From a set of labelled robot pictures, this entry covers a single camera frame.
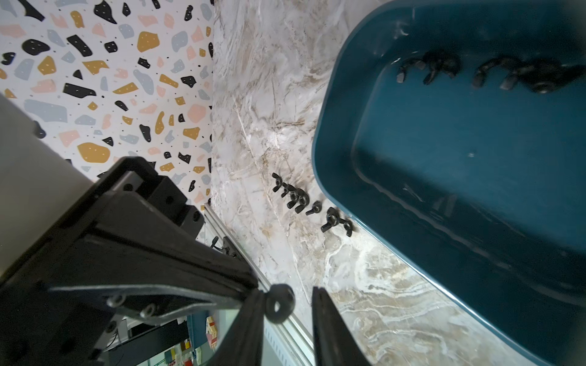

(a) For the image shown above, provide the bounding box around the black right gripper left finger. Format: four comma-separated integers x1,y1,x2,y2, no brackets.
208,289,266,365

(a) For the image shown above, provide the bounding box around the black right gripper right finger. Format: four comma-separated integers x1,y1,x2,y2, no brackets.
311,287,370,365

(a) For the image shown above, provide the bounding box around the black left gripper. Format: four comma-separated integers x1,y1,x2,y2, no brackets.
1,157,259,365

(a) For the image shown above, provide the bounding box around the black wing nut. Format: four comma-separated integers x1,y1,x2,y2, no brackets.
340,219,354,237
281,183,296,198
295,189,310,214
287,188,300,209
305,201,322,216
320,207,341,233
272,172,283,192
265,284,295,324

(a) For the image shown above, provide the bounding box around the teal plastic storage box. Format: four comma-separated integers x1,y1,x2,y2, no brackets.
312,1,585,365

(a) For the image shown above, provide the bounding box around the pile of black wing nuts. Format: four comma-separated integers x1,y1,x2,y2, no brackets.
396,50,585,94

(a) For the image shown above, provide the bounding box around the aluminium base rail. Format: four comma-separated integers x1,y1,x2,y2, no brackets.
204,204,315,365

